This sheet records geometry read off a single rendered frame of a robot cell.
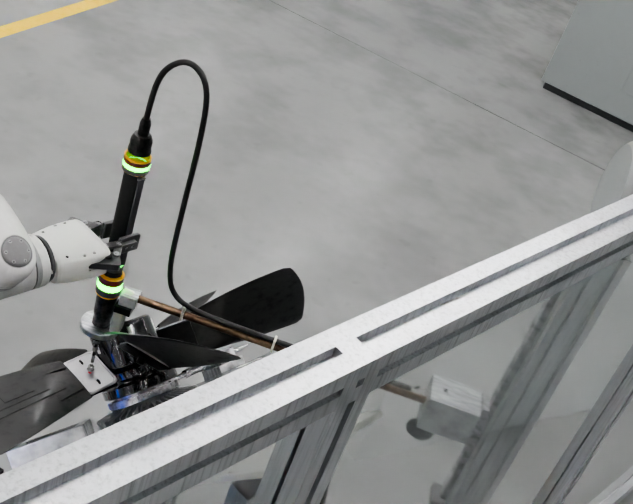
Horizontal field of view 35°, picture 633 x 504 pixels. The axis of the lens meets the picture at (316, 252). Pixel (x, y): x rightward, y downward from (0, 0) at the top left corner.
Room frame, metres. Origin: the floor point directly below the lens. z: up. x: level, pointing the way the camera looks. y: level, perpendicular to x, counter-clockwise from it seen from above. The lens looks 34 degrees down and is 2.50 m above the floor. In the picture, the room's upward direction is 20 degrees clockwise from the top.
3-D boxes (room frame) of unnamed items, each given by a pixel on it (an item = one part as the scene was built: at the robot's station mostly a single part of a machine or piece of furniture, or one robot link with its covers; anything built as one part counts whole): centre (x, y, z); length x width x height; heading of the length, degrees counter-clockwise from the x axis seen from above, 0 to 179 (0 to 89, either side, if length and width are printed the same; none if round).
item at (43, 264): (1.18, 0.41, 1.50); 0.09 x 0.03 x 0.08; 57
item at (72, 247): (1.23, 0.37, 1.50); 0.11 x 0.10 x 0.07; 147
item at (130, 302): (1.33, 0.30, 1.35); 0.09 x 0.07 x 0.10; 91
